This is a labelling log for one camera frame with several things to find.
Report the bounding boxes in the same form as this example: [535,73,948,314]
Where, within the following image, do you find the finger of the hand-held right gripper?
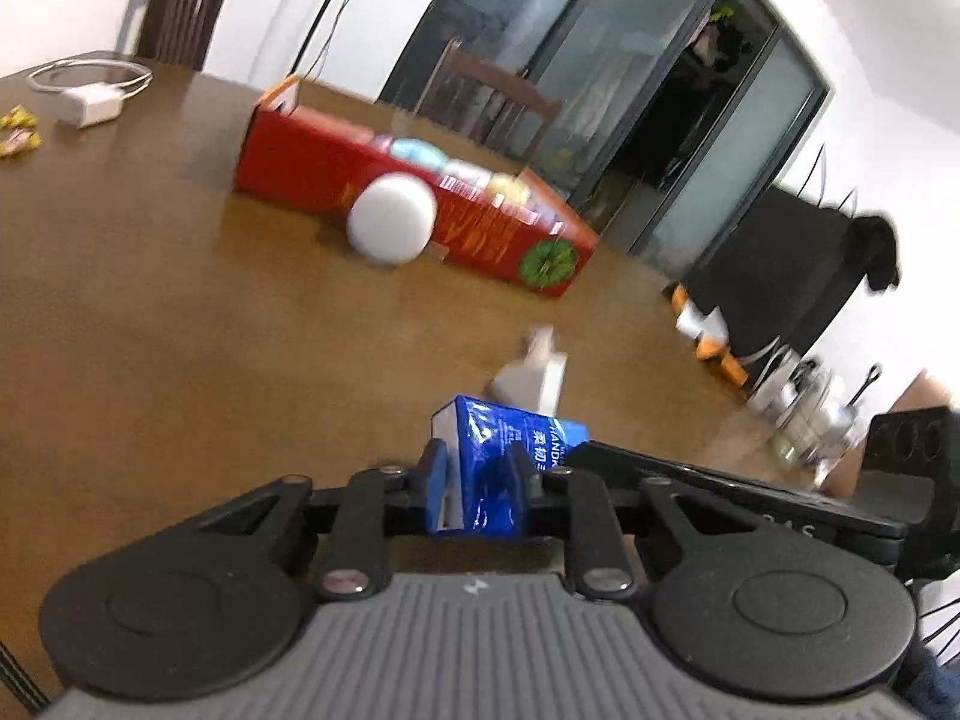
[555,440,871,520]

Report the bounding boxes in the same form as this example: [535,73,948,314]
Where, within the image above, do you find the blue tissue packet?
[426,394,591,541]

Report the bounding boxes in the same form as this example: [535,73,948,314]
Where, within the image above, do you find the small white tissue pack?
[486,325,569,413]

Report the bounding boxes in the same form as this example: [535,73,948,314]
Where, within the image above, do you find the dark wooden chair pink cushion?
[415,37,565,167]

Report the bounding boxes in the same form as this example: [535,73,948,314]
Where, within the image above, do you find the orange and white packet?
[670,281,751,385]

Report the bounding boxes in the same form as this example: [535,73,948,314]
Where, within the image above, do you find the black draped cloth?
[688,186,902,370]

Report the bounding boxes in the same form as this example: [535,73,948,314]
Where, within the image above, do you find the glass jars cluster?
[746,356,886,485]

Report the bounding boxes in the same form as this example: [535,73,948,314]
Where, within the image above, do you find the dark wooden slatted chair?
[135,0,239,73]

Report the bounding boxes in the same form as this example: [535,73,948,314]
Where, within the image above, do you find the white coiled cable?
[28,58,154,99]

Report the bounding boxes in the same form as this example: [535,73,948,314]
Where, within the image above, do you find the glass sliding door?
[377,0,835,280]

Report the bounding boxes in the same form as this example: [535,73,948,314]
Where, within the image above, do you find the black tripod stand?
[289,0,380,85]

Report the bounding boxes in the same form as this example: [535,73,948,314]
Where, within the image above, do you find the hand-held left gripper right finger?
[506,442,751,601]

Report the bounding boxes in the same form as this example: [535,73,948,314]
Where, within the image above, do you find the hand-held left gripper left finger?
[199,439,449,601]

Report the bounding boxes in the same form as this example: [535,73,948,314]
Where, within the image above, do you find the red cardboard box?
[232,75,601,299]

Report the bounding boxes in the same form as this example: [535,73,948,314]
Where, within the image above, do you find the white charger adapter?
[58,84,125,128]

